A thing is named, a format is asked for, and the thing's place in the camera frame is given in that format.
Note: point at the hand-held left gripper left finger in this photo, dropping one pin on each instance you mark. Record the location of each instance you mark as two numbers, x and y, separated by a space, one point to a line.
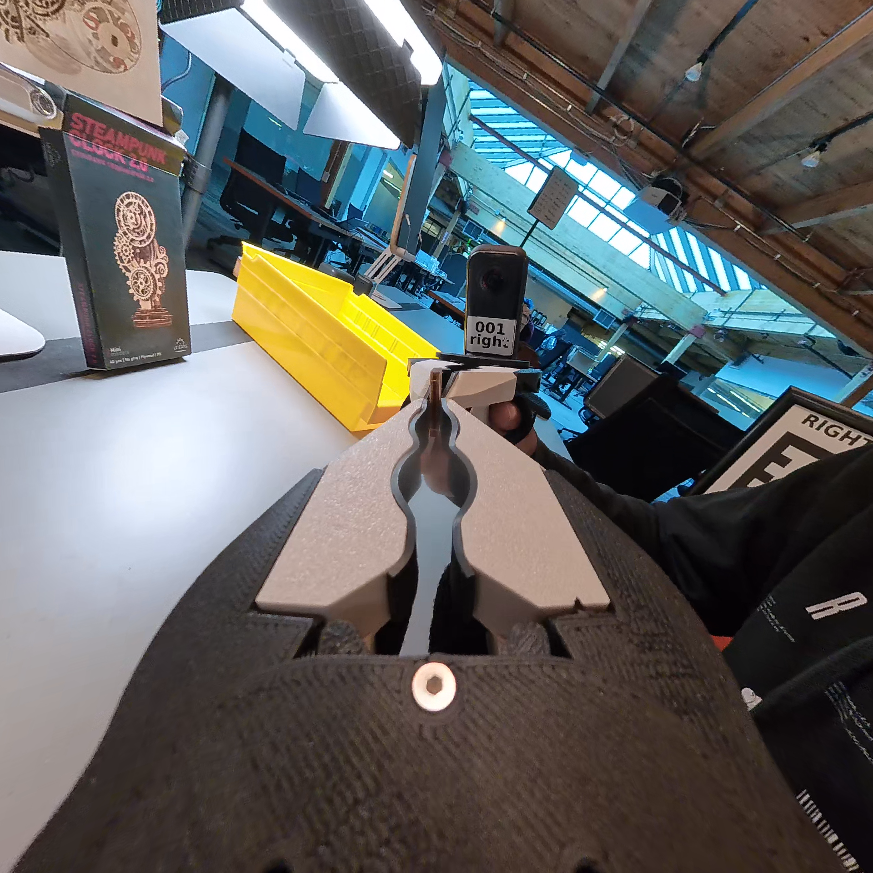
341 545

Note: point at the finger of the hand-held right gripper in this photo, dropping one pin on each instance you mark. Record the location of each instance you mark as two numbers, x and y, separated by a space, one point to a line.
418 385
484 385

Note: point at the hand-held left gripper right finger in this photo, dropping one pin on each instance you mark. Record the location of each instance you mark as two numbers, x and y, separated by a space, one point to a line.
532 545

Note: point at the small wooden pin frame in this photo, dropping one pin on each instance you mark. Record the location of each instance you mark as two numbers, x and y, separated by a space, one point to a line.
434 402

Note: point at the yellow plastic bin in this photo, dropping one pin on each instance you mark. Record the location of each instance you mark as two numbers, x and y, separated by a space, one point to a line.
300 320

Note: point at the person's right forearm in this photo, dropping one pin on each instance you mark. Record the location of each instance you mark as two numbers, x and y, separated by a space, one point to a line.
682 545

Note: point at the grey desk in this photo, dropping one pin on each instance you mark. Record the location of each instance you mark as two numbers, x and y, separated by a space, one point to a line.
136 511

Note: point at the background long desk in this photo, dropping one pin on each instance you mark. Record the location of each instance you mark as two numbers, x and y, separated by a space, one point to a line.
307 208

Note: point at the person's right hand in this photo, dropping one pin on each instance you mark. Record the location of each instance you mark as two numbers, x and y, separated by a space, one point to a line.
508 419

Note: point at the hanging white sign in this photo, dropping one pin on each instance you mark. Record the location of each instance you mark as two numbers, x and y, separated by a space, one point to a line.
552 198

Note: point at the monitor on pale curved stand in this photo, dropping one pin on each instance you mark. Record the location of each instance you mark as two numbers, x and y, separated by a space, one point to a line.
423 170

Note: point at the black equipment case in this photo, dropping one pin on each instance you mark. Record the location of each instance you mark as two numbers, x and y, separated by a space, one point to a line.
648 443

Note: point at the ceiling-mounted white device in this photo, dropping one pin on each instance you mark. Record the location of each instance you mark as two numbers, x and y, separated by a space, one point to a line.
661 201

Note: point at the black office chair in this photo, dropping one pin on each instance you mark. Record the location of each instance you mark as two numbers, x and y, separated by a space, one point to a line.
259 170

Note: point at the hanging light bulb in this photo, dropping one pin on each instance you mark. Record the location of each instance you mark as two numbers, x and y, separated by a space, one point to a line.
810 157
693 71

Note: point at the black framed marker board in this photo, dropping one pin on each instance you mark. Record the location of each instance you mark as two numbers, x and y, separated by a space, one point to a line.
818 436

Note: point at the black puzzle box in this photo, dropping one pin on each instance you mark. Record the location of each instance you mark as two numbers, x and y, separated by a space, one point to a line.
123 286

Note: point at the overhead studio light panel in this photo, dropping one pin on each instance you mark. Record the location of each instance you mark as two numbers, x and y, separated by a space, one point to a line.
273 75

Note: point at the grey metal pole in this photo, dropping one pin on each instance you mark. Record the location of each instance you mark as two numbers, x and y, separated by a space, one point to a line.
204 157

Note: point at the paper instruction booklet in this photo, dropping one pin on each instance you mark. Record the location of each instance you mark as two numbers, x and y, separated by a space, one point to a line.
102 41

